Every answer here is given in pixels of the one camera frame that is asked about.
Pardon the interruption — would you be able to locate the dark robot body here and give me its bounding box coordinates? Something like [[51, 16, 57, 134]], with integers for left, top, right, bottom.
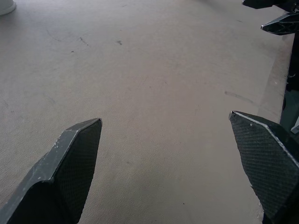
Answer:
[[279, 31, 299, 134]]

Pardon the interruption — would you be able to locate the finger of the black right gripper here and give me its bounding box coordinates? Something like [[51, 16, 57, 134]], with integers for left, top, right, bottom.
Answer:
[[260, 11, 299, 36], [242, 0, 299, 12]]

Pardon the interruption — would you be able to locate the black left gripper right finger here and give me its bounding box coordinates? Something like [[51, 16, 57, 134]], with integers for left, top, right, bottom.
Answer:
[[228, 110, 299, 224]]

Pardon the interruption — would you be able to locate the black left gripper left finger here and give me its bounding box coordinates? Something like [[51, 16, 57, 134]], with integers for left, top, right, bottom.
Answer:
[[0, 118, 103, 224]]

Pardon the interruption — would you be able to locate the white round object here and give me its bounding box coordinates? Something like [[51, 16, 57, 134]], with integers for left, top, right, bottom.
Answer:
[[0, 0, 17, 16]]

